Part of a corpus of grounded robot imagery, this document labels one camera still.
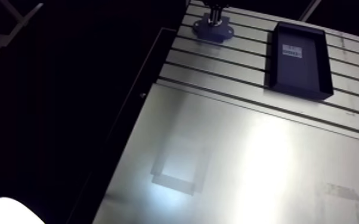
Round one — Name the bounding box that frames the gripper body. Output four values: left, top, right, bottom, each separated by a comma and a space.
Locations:
202, 0, 230, 8

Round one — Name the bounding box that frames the dark blue-grey housing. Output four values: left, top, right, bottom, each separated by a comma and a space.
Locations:
192, 13, 235, 43

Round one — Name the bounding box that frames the dark blue-grey tray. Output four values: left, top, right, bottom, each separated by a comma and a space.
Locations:
263, 21, 335, 101

